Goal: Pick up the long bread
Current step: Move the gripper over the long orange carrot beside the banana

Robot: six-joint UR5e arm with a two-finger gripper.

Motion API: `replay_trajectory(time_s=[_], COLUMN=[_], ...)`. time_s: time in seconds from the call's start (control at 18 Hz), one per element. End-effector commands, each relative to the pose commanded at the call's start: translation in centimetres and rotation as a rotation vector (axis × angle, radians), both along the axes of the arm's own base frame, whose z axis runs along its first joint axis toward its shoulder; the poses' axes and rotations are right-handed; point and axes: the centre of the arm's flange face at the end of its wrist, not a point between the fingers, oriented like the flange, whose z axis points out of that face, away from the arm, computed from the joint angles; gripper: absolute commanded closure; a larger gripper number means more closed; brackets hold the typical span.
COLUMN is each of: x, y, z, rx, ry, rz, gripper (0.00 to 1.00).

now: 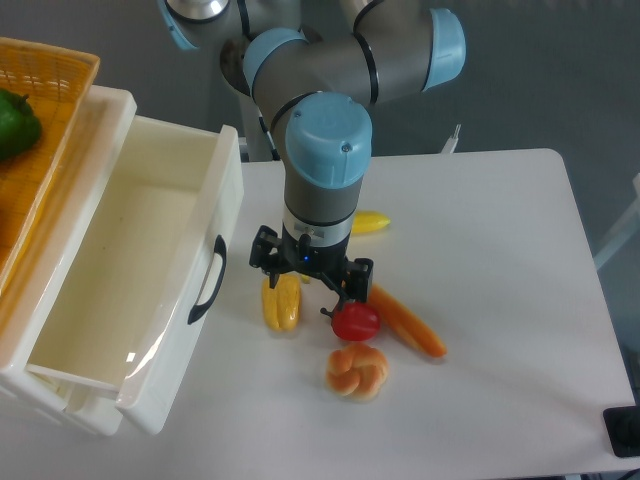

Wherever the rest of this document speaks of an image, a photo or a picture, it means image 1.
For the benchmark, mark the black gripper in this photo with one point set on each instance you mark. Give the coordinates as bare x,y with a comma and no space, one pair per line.
275,256

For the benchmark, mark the long orange bread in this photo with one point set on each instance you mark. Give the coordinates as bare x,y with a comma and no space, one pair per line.
406,324

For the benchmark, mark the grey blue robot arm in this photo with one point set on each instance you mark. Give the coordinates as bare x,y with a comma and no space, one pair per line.
313,99

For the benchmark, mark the round knotted bread roll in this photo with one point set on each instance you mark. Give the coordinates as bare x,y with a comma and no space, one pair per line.
357,372

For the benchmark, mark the yellow bell pepper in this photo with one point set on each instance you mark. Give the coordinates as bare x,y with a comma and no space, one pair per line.
281,304

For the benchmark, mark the red bell pepper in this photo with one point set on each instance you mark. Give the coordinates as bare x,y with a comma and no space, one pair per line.
354,321

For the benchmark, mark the yellow banana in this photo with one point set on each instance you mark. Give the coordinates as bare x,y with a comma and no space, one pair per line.
368,221

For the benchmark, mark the white plastic drawer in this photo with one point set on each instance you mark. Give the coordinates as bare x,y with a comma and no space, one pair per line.
119,322

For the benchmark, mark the orange woven basket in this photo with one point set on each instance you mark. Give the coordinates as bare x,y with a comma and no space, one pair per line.
55,80

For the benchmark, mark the green bell pepper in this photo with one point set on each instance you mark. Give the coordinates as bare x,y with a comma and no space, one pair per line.
21,129

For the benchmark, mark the black device at edge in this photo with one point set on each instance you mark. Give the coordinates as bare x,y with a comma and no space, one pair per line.
622,425

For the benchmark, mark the black drawer handle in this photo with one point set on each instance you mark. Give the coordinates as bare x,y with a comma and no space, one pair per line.
212,281

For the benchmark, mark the white drawer cabinet frame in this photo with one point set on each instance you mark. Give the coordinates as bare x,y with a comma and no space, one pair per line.
104,118

